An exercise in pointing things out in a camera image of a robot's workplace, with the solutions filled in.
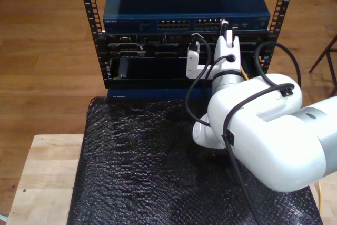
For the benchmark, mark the black rack server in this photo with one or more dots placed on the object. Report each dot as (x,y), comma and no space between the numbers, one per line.
(158,48)

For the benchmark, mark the flat blue device box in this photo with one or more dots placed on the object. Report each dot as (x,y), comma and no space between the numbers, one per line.
(158,93)

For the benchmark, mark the dark wooden chair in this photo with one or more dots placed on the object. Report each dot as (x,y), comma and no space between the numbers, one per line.
(331,56)

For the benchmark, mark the black bubble wrap mat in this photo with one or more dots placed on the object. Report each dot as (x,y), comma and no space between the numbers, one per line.
(131,169)

